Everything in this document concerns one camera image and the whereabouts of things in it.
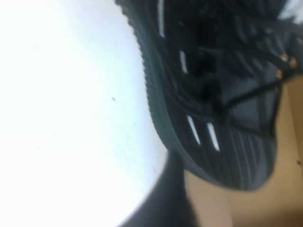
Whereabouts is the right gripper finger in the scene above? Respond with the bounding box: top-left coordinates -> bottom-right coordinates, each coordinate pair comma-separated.
116,151 -> 190,227

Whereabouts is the black knit sneaker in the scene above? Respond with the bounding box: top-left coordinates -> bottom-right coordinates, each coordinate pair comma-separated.
115,0 -> 303,192

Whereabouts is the brown cardboard shoe box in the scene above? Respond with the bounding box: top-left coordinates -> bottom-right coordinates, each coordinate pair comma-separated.
184,78 -> 303,227

